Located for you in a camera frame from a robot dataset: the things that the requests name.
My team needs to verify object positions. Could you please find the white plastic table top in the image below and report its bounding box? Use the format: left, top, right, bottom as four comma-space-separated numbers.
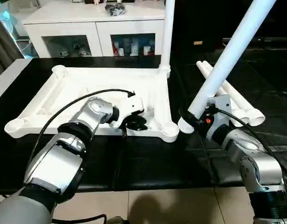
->
4, 65, 180, 143

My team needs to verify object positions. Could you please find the white plastic table leg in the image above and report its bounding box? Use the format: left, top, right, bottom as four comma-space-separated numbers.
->
202, 60, 266, 126
158, 0, 176, 77
196, 61, 253, 128
178, 0, 277, 135

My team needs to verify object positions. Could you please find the black work mat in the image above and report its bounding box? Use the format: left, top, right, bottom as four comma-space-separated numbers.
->
0, 56, 287, 192

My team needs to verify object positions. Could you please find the dark left robot foot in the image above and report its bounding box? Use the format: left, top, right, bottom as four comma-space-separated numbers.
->
105, 216, 131, 224

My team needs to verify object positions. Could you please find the black metal bar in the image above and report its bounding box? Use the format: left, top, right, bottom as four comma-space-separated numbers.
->
223, 39, 287, 48

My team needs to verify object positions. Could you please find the white glass-door cabinet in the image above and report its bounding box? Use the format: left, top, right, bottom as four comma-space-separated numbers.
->
22, 0, 167, 59

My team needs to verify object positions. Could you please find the crumpled silver object on cabinet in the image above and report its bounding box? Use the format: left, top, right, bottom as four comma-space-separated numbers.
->
105, 2, 126, 16

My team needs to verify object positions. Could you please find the dark grey curtain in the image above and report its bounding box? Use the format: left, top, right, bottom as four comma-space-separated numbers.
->
0, 13, 26, 71

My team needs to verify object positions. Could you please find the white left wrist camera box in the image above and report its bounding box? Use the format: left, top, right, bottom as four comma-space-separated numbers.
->
109, 97, 145, 129

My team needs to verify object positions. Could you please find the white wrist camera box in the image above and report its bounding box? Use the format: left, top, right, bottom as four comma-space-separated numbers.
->
210, 95, 233, 129
109, 97, 145, 129

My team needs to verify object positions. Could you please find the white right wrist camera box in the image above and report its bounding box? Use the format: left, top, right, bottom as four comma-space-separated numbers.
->
210, 95, 233, 129

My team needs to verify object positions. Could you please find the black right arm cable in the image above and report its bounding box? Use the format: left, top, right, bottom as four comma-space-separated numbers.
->
213, 108, 287, 183

